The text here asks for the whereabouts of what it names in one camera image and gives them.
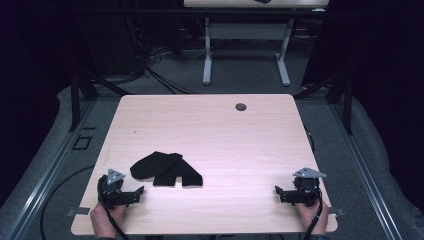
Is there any black sock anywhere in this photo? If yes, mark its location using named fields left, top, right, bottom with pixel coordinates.
left=168, top=152, right=204, bottom=188
left=129, top=151, right=178, bottom=188

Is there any black cable beside table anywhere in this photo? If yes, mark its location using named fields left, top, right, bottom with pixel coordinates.
left=302, top=124, right=316, bottom=155

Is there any white-legged desk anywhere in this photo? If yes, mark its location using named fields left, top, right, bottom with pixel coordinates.
left=183, top=0, right=331, bottom=87

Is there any black floor cable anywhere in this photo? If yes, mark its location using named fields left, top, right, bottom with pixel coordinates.
left=39, top=164, right=97, bottom=240

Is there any black metal frame stand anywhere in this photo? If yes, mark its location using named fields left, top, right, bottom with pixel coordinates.
left=293, top=71, right=354, bottom=136
left=68, top=68, right=133, bottom=133

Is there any person's left hand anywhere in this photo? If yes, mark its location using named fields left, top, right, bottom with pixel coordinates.
left=89, top=201, right=128, bottom=238

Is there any aluminium floor rail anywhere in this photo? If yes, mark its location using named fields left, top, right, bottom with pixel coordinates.
left=331, top=103, right=405, bottom=240
left=0, top=99, right=98, bottom=240

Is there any person's right hand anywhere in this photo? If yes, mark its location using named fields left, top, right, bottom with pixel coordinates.
left=294, top=199, right=329, bottom=236

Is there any bundle of black cables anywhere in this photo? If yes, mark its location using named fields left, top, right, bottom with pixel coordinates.
left=124, top=16, right=199, bottom=96

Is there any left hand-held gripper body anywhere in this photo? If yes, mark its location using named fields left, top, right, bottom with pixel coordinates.
left=97, top=168, right=141, bottom=210

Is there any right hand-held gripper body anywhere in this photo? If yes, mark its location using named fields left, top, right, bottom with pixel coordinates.
left=283, top=167, right=328, bottom=208

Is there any right hand-held gripper cable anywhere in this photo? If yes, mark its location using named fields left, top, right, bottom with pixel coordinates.
left=301, top=189, right=324, bottom=240

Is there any grey metal table bracket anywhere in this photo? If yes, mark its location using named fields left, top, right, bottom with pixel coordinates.
left=328, top=206, right=347, bottom=217
left=65, top=207, right=92, bottom=218

